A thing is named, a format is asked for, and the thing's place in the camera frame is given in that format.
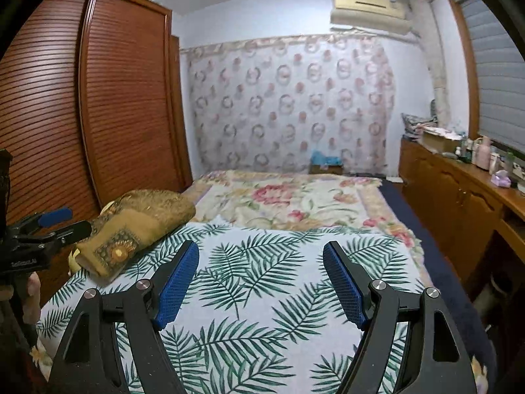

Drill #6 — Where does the golden brown patterned shirt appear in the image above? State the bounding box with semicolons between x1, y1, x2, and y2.
76;189;196;284

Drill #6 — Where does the yellow plush toy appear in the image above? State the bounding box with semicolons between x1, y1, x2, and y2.
68;201;113;276

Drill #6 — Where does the palm leaf print cloth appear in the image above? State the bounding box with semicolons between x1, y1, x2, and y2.
36;214;432;394

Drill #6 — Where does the floral bedspread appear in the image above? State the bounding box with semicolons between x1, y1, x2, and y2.
183;170;425;266

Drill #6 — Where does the red-brown louvered wardrobe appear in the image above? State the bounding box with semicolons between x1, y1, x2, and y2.
0;0;194;304

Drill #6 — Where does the dark blue bed sheet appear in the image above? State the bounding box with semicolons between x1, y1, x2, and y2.
379;181;497;387

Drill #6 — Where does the blue item at headboard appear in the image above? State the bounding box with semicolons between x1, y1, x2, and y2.
310;150;343;166

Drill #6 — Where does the brown wooden sideboard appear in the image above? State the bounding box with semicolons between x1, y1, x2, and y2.
399;139;524;299

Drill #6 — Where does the pink bottle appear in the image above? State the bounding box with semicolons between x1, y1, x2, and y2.
473;136;491;171

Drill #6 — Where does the grey window roller blind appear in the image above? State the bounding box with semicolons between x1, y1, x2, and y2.
454;0;525;153

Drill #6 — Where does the beige tied window curtain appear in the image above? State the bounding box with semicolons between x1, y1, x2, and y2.
409;0;450;127

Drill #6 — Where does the pink ring-pattern wall curtain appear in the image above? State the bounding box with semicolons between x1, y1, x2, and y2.
186;35;395;173

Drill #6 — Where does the beige wall air conditioner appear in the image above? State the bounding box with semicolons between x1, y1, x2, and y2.
330;0;411;36

